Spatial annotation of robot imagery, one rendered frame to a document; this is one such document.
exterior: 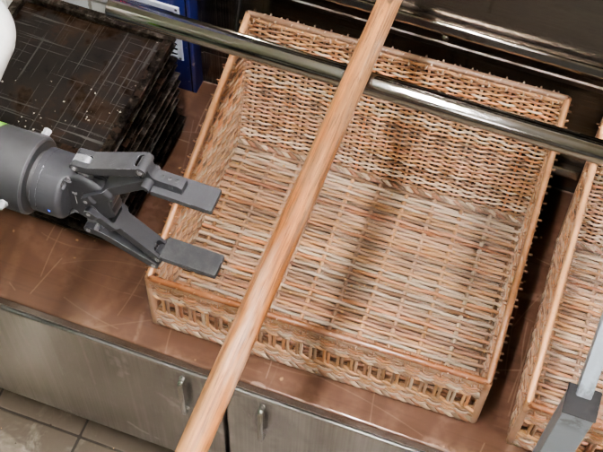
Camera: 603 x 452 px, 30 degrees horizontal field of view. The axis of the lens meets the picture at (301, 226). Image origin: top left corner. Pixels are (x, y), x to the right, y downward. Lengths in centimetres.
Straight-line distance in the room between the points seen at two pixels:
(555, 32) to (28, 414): 137
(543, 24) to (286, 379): 68
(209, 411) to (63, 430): 134
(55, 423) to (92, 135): 86
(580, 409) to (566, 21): 61
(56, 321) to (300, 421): 44
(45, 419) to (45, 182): 125
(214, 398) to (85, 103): 80
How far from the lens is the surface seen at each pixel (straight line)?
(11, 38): 135
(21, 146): 128
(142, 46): 189
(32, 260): 197
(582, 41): 176
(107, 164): 121
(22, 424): 248
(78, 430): 245
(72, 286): 193
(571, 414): 145
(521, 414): 172
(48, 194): 127
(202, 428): 113
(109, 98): 183
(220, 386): 114
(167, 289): 175
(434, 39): 186
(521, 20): 176
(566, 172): 196
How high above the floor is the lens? 225
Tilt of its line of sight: 58 degrees down
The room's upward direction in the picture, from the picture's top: 3 degrees clockwise
